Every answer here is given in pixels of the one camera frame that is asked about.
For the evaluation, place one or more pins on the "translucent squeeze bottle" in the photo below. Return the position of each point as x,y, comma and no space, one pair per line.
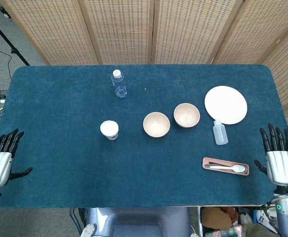
220,134

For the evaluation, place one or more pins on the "white round plate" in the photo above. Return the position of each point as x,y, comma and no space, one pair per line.
225,105

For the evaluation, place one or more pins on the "pink cutlery tray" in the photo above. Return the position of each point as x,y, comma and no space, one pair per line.
247,172

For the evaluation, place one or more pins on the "dark chopstick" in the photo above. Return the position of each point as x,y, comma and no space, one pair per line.
220,163

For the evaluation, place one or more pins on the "black tripod stand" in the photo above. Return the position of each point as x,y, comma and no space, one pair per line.
9,45

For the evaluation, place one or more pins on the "white perforated bracket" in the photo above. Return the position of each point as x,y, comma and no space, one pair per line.
89,230

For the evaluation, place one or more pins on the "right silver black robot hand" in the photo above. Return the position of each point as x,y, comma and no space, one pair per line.
282,168

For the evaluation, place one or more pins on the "blue white carton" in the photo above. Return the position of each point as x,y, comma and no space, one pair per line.
264,219

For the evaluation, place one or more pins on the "blue grey robot torso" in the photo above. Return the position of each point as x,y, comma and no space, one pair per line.
139,222

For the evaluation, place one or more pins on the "blue table cloth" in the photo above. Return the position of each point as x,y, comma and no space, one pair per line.
60,160

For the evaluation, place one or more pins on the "white floral paper cup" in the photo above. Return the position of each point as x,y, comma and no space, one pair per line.
108,128

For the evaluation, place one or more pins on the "clear plastic water bottle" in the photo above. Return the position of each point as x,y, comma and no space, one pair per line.
119,86

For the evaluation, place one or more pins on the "beige bowl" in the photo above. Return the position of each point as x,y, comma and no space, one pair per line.
156,124
186,115

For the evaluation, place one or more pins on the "brown bag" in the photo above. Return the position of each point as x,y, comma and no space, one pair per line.
214,218

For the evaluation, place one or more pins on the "white spoon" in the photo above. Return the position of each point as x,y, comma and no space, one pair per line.
239,169

